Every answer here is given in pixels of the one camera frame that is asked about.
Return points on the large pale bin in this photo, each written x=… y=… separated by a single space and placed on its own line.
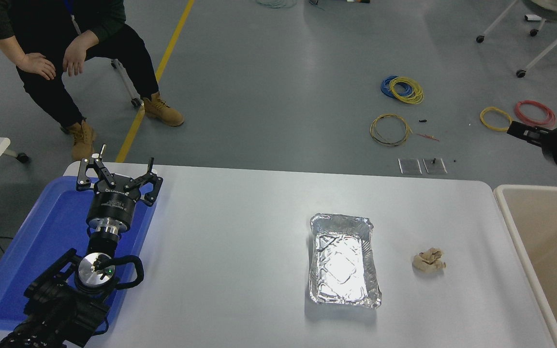
x=554 y=251

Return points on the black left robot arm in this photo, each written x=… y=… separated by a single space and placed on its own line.
x=56 y=309

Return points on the blue plastic tray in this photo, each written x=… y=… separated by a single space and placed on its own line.
x=41 y=232

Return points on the person's left tan boot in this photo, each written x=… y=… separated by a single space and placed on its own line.
x=162 y=112

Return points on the silver foil tray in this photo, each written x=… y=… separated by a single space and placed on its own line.
x=341 y=261

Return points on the person's right tan boot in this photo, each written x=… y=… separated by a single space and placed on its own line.
x=82 y=140

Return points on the person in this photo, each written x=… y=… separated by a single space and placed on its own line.
x=41 y=24

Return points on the person's tan boot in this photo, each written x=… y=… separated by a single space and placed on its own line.
x=82 y=140
x=162 y=112

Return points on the grey seat wheeled chair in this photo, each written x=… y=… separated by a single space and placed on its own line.
x=126 y=82

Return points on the person's left forearm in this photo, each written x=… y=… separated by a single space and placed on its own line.
x=90 y=35

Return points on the person's right forearm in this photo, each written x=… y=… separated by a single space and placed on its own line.
x=10 y=50

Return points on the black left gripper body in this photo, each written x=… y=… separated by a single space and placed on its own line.
x=111 y=208

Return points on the person's left hand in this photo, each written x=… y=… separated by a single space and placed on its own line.
x=74 y=57

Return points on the person's right hand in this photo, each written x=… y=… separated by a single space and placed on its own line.
x=36 y=65

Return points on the clear plastic plate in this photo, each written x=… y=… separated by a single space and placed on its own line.
x=409 y=166
x=434 y=167

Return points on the crumpled tan paper ball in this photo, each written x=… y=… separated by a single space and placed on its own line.
x=428 y=260

